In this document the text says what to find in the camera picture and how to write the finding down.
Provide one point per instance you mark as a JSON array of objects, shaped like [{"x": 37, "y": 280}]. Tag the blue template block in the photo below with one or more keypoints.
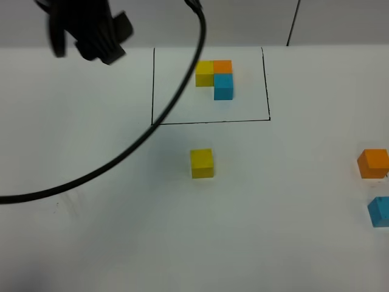
[{"x": 223, "y": 87}]

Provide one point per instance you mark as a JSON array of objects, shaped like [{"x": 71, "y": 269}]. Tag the yellow template block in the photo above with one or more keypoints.
[{"x": 204, "y": 74}]

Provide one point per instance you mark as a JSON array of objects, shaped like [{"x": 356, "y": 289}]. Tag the orange template block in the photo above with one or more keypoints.
[{"x": 222, "y": 67}]

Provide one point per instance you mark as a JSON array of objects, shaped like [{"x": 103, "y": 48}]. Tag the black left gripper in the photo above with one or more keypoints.
[{"x": 97, "y": 33}]

